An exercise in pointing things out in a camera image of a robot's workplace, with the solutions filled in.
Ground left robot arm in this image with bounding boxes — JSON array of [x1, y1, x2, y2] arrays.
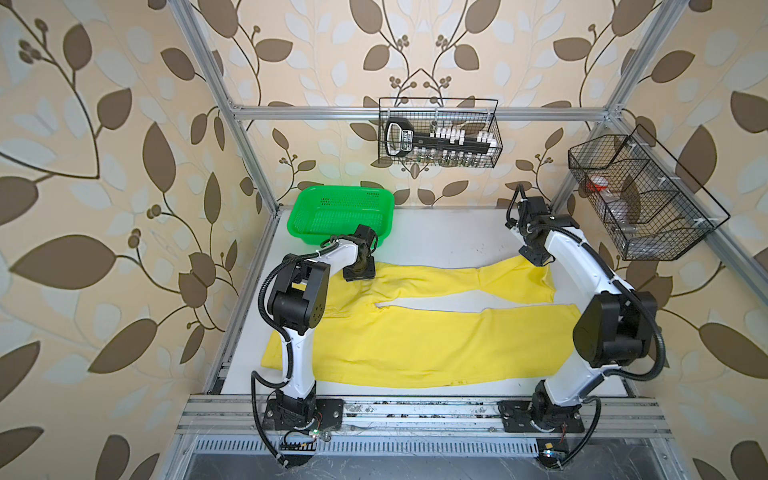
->
[[258, 225, 378, 400]]

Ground green plastic basket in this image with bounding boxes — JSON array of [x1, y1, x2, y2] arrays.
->
[[287, 185, 395, 245]]

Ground black tool with white labels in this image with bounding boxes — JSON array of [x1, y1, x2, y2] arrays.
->
[[382, 116, 503, 157]]

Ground black wire basket wall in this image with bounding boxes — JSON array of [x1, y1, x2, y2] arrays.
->
[[377, 96, 503, 169], [568, 124, 731, 261]]

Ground black wire basket rear wall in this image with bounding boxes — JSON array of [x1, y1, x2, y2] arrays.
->
[[377, 96, 503, 169]]

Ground aluminium front rail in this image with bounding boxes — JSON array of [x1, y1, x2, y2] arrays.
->
[[176, 395, 672, 439]]

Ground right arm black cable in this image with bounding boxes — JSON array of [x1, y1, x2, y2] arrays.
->
[[505, 182, 667, 470]]

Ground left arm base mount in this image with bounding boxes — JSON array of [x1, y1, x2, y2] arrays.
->
[[262, 395, 345, 431]]

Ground yellow trousers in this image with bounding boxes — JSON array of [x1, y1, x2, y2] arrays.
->
[[260, 254, 583, 389]]

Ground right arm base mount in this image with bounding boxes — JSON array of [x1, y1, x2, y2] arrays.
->
[[497, 400, 585, 434]]

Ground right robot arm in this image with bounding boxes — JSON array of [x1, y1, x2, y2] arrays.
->
[[505, 190, 666, 424]]

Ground black wire basket right wall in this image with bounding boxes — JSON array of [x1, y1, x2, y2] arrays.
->
[[568, 124, 731, 261]]

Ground red capped container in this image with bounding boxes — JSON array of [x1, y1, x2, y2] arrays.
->
[[585, 175, 609, 194]]

